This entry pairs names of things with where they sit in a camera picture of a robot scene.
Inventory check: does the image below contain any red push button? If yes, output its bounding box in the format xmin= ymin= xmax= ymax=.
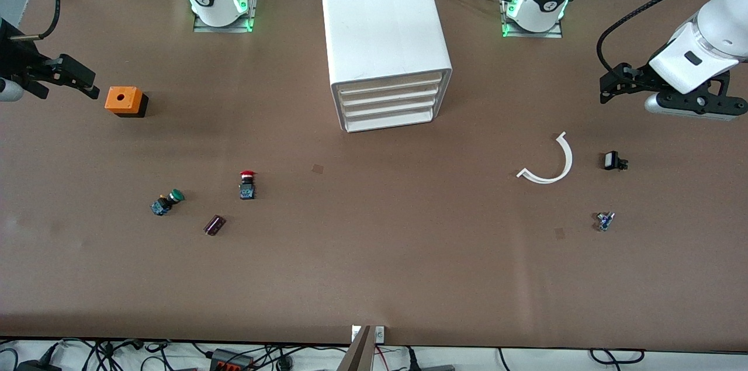
xmin=238 ymin=170 xmax=258 ymax=201

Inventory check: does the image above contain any white plastic drawer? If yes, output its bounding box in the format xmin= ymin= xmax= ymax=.
xmin=341 ymin=96 xmax=439 ymax=119
xmin=333 ymin=71 xmax=449 ymax=96
xmin=344 ymin=107 xmax=437 ymax=133
xmin=338 ymin=84 xmax=442 ymax=108

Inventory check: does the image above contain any green push button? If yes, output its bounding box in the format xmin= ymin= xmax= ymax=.
xmin=150 ymin=189 xmax=186 ymax=217

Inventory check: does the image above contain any white drawer cabinet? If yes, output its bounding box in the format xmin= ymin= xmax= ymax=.
xmin=319 ymin=0 xmax=453 ymax=133

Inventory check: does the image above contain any orange box with black base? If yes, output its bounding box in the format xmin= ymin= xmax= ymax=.
xmin=105 ymin=86 xmax=149 ymax=119

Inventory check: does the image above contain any white curved plastic strip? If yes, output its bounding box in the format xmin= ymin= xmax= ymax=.
xmin=517 ymin=131 xmax=574 ymax=185

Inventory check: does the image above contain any black box with orange buttons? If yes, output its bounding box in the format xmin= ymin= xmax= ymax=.
xmin=210 ymin=348 xmax=254 ymax=371

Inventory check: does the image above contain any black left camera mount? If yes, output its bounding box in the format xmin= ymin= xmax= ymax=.
xmin=654 ymin=70 xmax=748 ymax=116

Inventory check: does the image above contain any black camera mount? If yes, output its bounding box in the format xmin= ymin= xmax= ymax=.
xmin=654 ymin=70 xmax=748 ymax=116
xmin=0 ymin=18 xmax=45 ymax=89

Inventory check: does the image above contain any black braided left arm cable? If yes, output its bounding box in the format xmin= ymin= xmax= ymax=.
xmin=595 ymin=0 xmax=748 ymax=78

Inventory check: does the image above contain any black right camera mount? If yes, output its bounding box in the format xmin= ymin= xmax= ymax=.
xmin=0 ymin=18 xmax=45 ymax=89

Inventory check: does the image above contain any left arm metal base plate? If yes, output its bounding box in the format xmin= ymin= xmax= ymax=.
xmin=501 ymin=0 xmax=563 ymax=39

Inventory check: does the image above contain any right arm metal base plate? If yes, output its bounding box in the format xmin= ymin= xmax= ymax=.
xmin=193 ymin=0 xmax=259 ymax=34

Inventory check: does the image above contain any black looped cable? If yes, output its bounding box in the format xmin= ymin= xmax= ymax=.
xmin=588 ymin=348 xmax=646 ymax=365

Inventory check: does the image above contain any grey camera post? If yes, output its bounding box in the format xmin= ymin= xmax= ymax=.
xmin=337 ymin=325 xmax=373 ymax=371

